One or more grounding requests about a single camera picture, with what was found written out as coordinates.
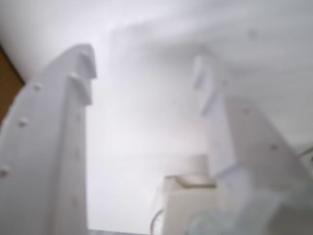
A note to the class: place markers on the brown cardboard box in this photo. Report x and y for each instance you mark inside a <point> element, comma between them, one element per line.
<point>7,85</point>

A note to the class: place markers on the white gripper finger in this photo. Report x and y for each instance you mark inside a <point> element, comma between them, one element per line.
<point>44,159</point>
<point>252,142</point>

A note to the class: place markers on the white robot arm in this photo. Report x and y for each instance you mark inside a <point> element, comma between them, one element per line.
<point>190,208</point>

